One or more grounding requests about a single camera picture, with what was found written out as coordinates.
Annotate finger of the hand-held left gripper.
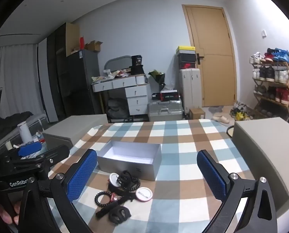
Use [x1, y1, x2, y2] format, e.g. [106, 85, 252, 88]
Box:
[10, 145, 70, 170]

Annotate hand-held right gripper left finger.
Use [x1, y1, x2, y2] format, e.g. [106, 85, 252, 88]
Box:
[18, 149, 98, 233]

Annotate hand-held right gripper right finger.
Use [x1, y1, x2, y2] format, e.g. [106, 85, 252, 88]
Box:
[196, 150, 284, 233]

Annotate small white round badge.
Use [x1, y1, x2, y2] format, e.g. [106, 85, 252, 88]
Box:
[110, 173, 122, 187]

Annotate long black hair clip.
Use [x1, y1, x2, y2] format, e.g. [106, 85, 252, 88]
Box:
[96, 194, 135, 218]

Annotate black hair claw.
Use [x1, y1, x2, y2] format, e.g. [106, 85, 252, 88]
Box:
[118, 170, 141, 192]

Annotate silver cardboard box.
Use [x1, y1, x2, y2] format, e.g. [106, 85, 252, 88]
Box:
[96, 141, 162, 181]

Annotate black scrunchie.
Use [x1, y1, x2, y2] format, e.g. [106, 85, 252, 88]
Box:
[108, 206, 131, 224]

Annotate person's left hand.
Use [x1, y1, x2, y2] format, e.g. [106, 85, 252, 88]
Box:
[0, 202, 20, 224]

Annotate blue plastic case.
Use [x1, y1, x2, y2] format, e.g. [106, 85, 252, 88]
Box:
[18, 143, 43, 157]

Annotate white plastic bottle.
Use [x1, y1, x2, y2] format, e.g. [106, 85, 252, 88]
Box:
[17, 123, 34, 144]

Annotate grey upholstered seat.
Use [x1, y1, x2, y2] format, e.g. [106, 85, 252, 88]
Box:
[42, 114, 108, 150]
[232, 117, 289, 220]

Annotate checkered tablecloth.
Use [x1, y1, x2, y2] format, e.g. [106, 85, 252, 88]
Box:
[47, 119, 257, 233]

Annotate beige slippers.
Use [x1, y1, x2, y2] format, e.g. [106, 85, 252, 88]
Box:
[212, 115, 230, 124]

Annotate brown cardboard box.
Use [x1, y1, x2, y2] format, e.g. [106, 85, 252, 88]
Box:
[189, 108, 205, 120]

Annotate pile of loose shoes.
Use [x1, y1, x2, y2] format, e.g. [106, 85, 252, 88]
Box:
[230, 101, 250, 121]

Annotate dark bag under desk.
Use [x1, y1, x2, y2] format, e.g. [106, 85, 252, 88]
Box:
[107, 97, 130, 119]

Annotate dark wardrobe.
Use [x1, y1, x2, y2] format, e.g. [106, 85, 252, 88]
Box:
[47, 23, 73, 122]

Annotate dark grey fridge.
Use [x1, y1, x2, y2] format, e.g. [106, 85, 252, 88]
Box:
[67, 49, 103, 119]

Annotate white curtain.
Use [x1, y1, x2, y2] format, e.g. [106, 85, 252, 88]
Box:
[0, 44, 41, 119]

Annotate silver ribbed suitcase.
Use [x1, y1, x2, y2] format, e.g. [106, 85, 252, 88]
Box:
[148, 99, 184, 122]

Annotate white upright suitcase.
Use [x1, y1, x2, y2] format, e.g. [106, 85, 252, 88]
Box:
[179, 68, 203, 113]

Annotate black box with red stripe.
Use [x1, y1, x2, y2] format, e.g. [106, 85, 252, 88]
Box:
[160, 90, 179, 102]

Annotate white desk with drawers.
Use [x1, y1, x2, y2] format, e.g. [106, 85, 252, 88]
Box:
[91, 75, 151, 122]

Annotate wooden door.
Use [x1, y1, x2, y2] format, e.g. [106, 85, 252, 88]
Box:
[182, 4, 237, 107]

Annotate desk clutter pile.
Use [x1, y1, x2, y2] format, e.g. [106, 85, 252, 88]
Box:
[92, 69, 131, 82]

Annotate black and red shoe box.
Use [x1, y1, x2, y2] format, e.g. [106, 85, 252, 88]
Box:
[178, 62, 196, 70]

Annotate black wrapped flower bouquet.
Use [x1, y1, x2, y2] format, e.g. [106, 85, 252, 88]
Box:
[148, 70, 167, 90]

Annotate grey arched mirror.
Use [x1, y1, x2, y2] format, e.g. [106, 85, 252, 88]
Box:
[104, 55, 131, 74]

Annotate open cardboard box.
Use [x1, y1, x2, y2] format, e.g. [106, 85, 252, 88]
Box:
[85, 40, 103, 52]

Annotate wooden shoe rack with shoes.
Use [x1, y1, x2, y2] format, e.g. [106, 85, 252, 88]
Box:
[250, 48, 289, 103]

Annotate flat cardboard sheet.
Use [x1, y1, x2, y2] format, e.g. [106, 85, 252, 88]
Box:
[66, 22, 80, 57]

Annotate black paper bag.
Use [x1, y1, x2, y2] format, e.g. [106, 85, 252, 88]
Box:
[130, 55, 145, 75]

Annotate yellow lid shoe box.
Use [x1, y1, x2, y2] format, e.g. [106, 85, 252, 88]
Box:
[176, 46, 196, 55]

